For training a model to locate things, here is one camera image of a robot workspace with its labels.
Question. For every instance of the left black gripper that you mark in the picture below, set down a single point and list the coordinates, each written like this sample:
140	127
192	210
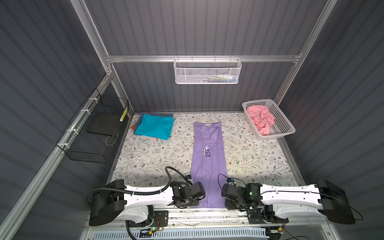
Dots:
196	203

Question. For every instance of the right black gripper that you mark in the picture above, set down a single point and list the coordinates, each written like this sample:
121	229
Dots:
230	207

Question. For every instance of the purple printed t shirt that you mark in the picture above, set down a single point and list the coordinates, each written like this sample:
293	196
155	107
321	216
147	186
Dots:
209	162

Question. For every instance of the white plastic laundry basket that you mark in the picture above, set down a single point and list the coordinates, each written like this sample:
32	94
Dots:
281	127

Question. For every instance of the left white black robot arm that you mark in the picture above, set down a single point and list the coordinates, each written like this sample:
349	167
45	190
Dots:
117	201

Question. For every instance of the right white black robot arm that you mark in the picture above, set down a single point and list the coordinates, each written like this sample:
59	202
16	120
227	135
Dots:
280	205

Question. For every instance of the floral patterned table mat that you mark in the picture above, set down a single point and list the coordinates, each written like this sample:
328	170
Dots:
142	160

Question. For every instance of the folded teal t shirt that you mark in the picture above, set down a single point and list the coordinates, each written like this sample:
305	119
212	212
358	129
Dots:
159	127

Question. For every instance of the pink crumpled t shirt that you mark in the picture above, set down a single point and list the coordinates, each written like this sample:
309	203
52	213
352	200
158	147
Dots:
262	118

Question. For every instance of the folded blue grey t shirt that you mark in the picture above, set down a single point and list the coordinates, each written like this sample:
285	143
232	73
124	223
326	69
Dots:
139	121

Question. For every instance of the yellow marker pen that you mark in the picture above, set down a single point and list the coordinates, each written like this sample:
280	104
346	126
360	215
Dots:
123	114

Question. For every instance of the markers in white basket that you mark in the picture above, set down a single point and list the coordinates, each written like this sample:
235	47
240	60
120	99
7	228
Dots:
219	79

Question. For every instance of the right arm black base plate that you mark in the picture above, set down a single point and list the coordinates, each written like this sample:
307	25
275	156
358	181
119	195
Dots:
266	215

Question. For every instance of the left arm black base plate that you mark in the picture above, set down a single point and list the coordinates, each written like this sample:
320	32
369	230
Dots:
155	219

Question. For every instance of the white ventilated cable duct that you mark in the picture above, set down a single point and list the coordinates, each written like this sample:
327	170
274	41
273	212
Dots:
205	233

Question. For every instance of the black pad in wire basket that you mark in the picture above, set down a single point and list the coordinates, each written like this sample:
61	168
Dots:
104	124

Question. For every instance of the black wire wall basket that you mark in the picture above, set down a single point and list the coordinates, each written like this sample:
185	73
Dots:
81	146

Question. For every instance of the white wire mesh wall basket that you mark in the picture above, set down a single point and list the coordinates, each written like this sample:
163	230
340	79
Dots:
187	71

